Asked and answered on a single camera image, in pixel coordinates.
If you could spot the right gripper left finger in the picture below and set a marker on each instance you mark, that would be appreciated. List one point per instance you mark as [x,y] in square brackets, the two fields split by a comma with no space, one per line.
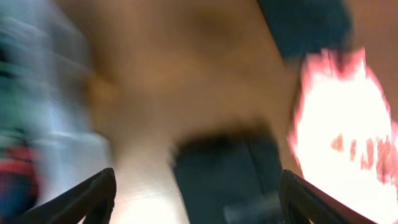
[91,201]

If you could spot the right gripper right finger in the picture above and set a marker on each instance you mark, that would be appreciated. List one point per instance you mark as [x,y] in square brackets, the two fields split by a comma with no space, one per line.
[303,203]

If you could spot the red plaid flannel shirt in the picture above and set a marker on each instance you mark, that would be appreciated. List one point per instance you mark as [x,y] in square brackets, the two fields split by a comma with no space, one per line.
[19,182]

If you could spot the green garment with tape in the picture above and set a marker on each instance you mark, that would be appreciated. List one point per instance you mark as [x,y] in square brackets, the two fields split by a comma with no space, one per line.
[21,93]

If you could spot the dark green-black folded garment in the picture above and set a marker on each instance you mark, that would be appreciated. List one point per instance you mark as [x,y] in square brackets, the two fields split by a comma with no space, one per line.
[230,176]

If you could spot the clear plastic storage bin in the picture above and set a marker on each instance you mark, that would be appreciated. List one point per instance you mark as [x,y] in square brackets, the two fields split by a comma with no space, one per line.
[70,152]

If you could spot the pink white printed garment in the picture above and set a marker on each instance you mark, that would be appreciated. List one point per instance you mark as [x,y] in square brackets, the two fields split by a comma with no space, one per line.
[343,136]

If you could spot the dark navy folded garment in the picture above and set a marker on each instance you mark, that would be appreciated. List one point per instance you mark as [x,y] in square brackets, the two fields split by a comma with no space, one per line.
[301,27]

